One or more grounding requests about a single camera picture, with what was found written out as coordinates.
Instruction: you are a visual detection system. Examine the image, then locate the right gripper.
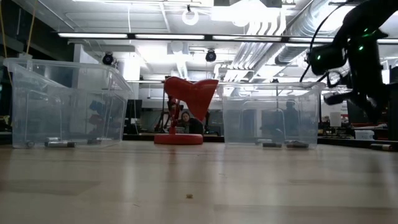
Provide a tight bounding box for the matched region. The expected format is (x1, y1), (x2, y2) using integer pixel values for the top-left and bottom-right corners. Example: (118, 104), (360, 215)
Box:
(307, 45), (348, 75)

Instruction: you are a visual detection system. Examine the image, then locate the clear plastic bin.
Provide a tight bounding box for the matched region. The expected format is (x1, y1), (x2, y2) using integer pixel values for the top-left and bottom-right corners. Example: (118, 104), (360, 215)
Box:
(3, 57), (134, 149)
(217, 82), (326, 149)

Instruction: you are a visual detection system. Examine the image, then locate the red desk lamp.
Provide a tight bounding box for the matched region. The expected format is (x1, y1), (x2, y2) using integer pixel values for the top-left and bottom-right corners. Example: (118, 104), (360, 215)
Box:
(154, 76), (220, 146)

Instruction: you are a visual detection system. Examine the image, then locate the silver battery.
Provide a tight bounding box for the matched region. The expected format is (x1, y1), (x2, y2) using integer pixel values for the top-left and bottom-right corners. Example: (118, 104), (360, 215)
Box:
(44, 141), (76, 148)

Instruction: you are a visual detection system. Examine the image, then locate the white box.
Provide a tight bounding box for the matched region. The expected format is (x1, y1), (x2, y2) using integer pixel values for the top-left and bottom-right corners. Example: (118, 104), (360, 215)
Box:
(354, 129), (376, 141)

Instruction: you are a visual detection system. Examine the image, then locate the person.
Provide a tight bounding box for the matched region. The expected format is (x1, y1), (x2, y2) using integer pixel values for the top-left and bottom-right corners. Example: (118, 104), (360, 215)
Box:
(177, 111), (205, 135)

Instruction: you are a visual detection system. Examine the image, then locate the ceiling light strip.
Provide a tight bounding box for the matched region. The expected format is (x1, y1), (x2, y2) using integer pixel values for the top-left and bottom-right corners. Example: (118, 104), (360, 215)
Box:
(57, 32), (398, 44)

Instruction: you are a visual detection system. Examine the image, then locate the silver ventilation duct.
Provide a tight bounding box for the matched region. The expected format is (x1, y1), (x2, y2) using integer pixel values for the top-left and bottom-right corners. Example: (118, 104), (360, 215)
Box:
(275, 0), (349, 66)

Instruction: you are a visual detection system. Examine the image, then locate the white ring lamp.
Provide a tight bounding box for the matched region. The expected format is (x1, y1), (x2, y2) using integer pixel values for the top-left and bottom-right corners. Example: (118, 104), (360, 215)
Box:
(182, 4), (200, 27)

